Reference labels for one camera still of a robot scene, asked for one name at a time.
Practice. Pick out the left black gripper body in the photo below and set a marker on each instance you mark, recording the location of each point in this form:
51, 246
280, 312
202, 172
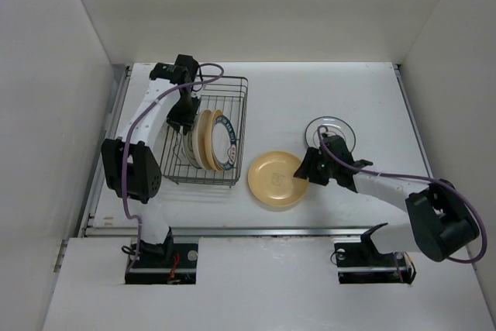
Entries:
183, 112

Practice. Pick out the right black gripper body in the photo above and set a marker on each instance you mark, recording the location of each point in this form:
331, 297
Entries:
325, 170

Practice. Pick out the cream white plate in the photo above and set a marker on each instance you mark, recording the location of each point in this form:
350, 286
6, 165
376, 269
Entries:
198, 139

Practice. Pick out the white plate green pattern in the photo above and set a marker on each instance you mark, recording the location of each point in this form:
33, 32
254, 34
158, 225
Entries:
188, 150

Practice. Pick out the yellow plate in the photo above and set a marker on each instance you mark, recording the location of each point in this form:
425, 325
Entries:
272, 182
219, 140

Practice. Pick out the white plate green rim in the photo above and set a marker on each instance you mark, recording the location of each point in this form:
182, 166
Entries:
333, 126

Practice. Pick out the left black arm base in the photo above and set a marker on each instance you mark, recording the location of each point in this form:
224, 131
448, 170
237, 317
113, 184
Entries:
169, 263

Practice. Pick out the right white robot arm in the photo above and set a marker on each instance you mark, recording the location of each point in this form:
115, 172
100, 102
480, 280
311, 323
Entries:
441, 219

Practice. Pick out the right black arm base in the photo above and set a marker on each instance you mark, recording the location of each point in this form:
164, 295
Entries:
359, 262

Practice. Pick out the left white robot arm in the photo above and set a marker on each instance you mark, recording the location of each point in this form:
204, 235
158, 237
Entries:
131, 169

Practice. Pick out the plate with teal lettered band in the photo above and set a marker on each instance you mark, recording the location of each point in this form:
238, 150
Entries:
232, 151

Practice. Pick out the grey wire dish rack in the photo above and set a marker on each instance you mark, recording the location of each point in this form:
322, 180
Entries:
230, 96

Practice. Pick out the aluminium table rail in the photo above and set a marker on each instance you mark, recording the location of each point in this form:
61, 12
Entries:
282, 99

